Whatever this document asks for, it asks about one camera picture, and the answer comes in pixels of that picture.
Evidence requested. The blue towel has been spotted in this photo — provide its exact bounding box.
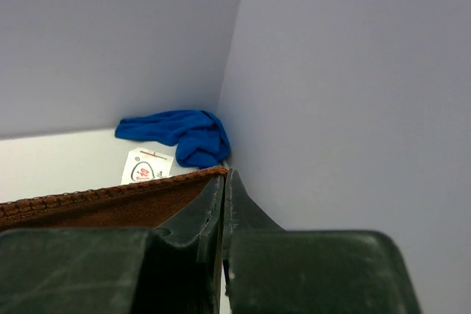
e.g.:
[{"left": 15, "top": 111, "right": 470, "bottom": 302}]
[{"left": 115, "top": 110, "right": 231, "bottom": 169}]

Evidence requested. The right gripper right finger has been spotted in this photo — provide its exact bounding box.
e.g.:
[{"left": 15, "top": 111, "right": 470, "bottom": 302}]
[{"left": 222, "top": 170, "right": 422, "bottom": 313}]

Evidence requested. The brown towel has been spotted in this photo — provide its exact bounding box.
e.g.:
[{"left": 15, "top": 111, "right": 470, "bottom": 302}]
[{"left": 1, "top": 166, "right": 227, "bottom": 232}]

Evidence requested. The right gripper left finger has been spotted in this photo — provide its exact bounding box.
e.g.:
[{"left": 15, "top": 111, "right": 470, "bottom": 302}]
[{"left": 1, "top": 177, "right": 224, "bottom": 313}]

